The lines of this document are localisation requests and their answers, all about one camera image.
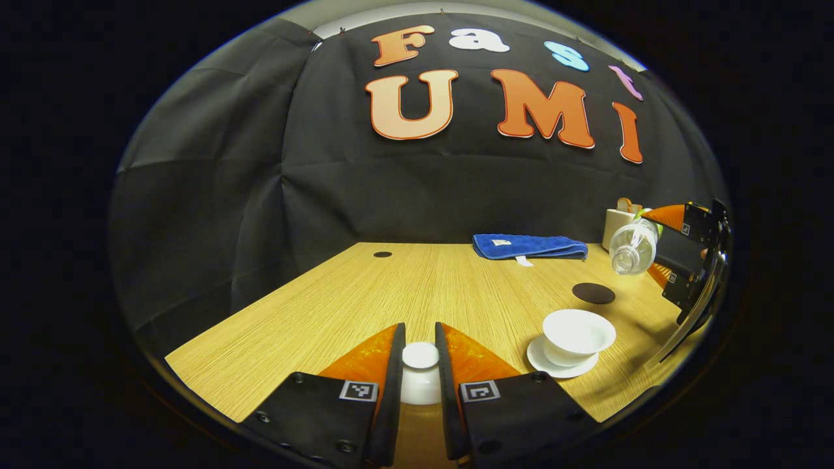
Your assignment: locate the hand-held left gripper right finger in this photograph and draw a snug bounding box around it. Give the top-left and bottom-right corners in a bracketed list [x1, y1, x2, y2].
[435, 321, 603, 464]

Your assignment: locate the white teacup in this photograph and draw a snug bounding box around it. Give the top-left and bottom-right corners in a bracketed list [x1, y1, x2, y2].
[542, 309, 617, 367]

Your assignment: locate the white saucer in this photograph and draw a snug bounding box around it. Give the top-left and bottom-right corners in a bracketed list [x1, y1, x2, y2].
[526, 334, 600, 379]

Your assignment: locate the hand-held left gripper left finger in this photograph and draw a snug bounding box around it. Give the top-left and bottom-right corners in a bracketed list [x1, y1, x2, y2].
[238, 322, 407, 467]

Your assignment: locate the white teacup lid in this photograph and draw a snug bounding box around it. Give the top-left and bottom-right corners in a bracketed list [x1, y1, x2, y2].
[399, 341, 444, 406]

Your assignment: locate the blue towel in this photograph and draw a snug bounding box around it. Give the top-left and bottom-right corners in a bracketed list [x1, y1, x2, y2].
[472, 233, 589, 268]

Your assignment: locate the dark round coaster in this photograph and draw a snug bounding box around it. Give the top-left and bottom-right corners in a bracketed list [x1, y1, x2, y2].
[572, 283, 616, 306]

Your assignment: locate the black backdrop cloth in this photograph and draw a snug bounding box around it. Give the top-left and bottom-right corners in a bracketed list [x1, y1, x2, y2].
[108, 12, 730, 359]

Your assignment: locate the white toaster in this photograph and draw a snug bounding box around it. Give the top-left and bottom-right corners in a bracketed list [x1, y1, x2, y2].
[601, 207, 652, 252]

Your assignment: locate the clear water bottle green label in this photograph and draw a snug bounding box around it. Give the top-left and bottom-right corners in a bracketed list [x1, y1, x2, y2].
[611, 207, 664, 276]

